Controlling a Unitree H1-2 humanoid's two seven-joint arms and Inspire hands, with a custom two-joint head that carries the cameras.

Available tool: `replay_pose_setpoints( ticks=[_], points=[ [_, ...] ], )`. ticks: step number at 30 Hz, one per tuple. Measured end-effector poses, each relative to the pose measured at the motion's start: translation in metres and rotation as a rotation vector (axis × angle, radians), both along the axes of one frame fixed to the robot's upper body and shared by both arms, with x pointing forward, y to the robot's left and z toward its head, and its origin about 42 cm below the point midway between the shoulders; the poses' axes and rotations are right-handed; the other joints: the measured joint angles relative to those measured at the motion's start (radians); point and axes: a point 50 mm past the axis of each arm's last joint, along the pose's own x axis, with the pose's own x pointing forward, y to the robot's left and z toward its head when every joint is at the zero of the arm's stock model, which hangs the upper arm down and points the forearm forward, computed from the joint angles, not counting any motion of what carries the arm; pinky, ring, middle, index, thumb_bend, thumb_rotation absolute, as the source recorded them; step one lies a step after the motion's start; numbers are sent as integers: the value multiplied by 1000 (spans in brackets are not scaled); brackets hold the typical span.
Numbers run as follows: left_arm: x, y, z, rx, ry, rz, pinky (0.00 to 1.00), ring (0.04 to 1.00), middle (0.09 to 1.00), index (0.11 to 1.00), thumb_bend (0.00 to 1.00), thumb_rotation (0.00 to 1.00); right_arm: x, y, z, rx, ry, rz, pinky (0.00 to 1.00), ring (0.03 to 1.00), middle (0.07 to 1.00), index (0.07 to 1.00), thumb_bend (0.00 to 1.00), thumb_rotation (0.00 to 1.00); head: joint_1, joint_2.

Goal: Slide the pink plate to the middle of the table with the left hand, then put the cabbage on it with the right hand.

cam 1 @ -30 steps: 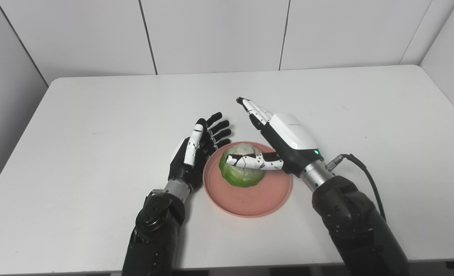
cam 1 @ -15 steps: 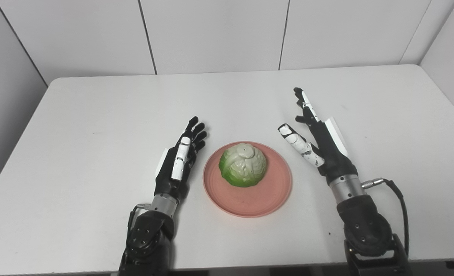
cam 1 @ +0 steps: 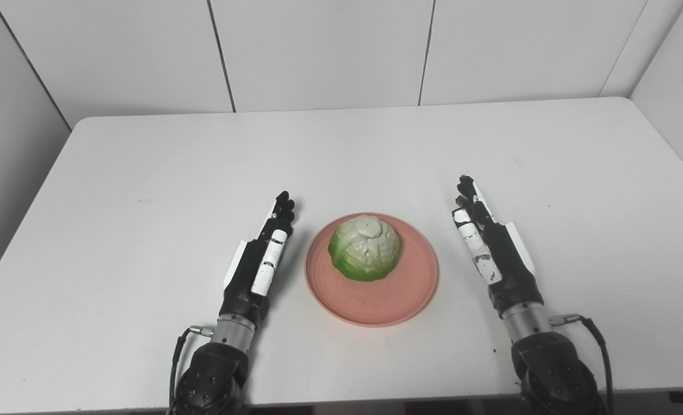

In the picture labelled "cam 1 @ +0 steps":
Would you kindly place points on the green white toy cabbage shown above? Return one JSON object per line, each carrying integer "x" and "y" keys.
{"x": 364, "y": 249}

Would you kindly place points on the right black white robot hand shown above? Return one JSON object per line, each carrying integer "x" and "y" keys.
{"x": 505, "y": 268}

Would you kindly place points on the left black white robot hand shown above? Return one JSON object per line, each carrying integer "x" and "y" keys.
{"x": 255, "y": 276}

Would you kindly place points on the pink round plate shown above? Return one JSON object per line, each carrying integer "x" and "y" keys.
{"x": 387, "y": 300}

